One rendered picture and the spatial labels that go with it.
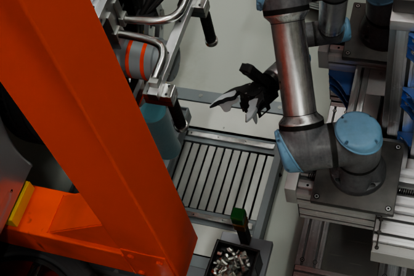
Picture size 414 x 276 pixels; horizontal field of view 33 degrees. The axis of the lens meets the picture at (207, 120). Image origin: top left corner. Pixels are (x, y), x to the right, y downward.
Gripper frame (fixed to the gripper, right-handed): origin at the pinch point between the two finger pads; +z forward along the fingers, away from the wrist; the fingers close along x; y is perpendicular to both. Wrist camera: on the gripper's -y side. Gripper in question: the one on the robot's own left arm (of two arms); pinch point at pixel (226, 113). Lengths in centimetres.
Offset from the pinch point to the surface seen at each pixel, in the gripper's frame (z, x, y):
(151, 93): 13.4, 13.5, -11.9
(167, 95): 9.2, 12.0, -9.0
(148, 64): 1.6, 28.9, -9.8
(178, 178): -12, 61, 66
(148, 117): 7.5, 30.4, 7.3
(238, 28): -90, 93, 48
